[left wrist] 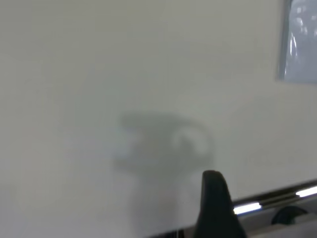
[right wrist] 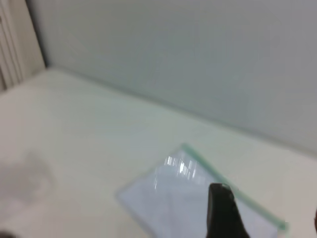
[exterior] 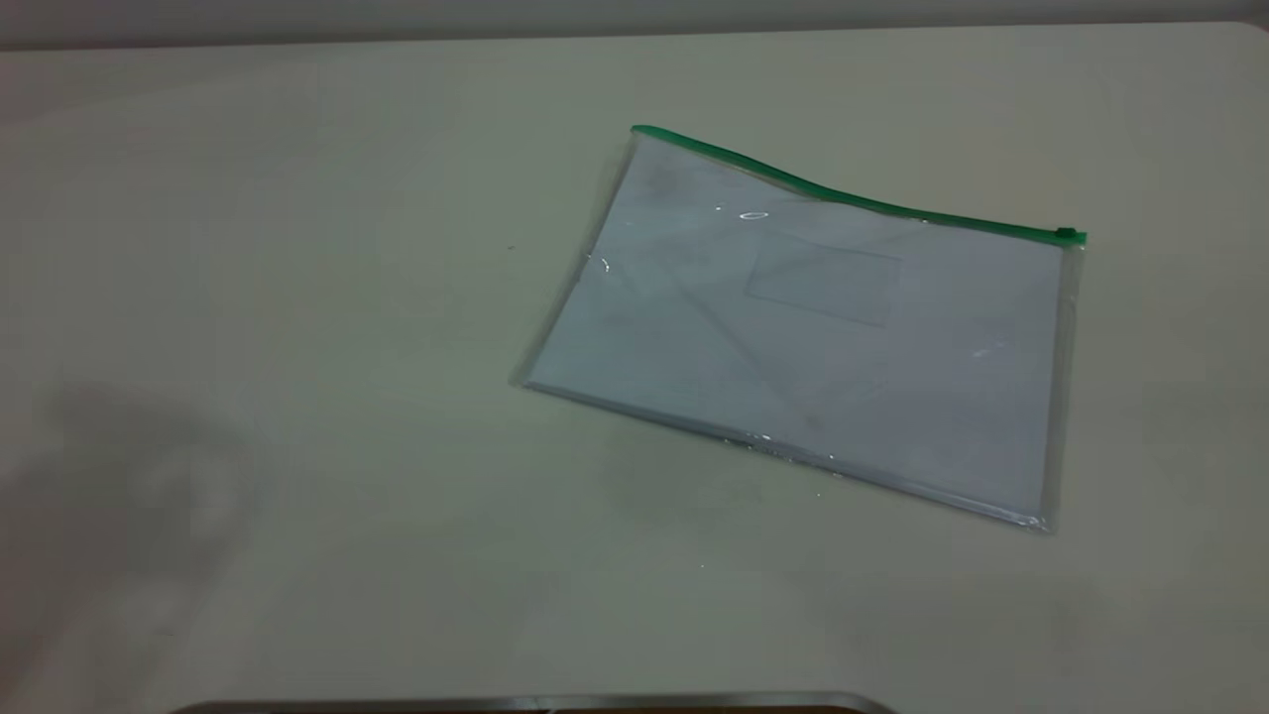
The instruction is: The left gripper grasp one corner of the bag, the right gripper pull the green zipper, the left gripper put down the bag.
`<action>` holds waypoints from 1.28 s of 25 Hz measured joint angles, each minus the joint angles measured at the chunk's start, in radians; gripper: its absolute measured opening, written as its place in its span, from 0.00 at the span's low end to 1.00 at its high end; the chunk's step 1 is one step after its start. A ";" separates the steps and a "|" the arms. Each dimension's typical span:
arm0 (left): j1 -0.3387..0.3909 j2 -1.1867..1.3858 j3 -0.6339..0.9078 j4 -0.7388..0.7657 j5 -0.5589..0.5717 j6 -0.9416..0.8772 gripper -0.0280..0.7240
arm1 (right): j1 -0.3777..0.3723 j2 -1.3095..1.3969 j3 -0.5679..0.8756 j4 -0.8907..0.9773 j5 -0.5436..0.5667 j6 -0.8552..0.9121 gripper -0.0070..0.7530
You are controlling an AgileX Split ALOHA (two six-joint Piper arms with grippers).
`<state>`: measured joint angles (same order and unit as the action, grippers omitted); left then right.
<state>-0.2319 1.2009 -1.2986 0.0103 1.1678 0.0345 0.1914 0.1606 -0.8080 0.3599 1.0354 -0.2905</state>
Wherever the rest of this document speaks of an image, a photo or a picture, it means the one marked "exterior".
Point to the clear plastic zipper bag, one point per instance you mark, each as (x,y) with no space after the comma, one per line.
(793,183)

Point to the grey metal base edge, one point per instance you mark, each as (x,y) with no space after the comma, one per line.
(535,704)

